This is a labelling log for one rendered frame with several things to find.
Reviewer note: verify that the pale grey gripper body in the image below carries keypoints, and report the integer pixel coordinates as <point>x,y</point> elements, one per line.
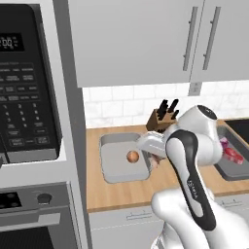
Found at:
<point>152,144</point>

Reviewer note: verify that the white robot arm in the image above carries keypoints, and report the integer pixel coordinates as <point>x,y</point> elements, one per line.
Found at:
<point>191,168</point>

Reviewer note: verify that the pinkish brown steak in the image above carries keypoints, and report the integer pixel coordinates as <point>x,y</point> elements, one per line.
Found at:
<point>155,162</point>

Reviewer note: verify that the brown onion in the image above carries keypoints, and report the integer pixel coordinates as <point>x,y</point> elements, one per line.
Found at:
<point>132,156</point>

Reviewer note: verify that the grey tupperware container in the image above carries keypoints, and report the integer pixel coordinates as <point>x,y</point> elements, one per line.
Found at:
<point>231,170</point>
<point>116,162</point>

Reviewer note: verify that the red steak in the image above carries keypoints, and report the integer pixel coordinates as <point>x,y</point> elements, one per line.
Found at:
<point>234,155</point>

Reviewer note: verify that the wooden knife block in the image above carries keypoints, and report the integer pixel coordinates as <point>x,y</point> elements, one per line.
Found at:
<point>159,121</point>

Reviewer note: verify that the black hob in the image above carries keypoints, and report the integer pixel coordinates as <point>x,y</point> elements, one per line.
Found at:
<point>241,128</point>

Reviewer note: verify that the white drawer front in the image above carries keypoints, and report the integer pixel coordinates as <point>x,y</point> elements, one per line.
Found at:
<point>235,207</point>
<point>123,233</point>

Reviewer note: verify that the wide white cupboard door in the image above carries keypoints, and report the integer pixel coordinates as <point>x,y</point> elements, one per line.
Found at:
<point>129,42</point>

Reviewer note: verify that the narrow white cupboard door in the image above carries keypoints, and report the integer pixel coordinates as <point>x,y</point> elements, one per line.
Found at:
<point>231,39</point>

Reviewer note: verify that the black microwave oven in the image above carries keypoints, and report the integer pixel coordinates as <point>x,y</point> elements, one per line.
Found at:
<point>26,97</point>

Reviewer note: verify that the steel oven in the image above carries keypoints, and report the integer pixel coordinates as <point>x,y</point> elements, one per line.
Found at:
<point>32,220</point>

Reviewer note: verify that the white wall outlet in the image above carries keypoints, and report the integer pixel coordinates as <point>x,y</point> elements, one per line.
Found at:
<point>195,88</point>

